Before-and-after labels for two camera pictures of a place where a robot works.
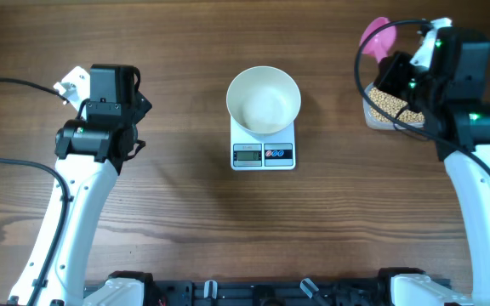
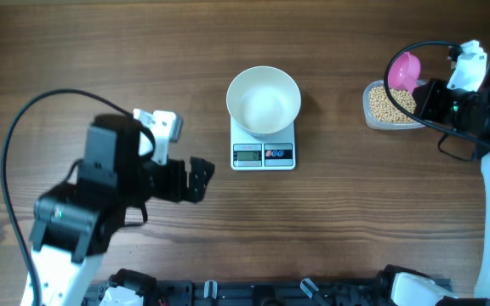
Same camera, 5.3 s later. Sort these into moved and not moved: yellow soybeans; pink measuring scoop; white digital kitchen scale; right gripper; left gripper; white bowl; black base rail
Moved: right gripper; pink measuring scoop; left gripper
Not moved: white digital kitchen scale; black base rail; white bowl; yellow soybeans
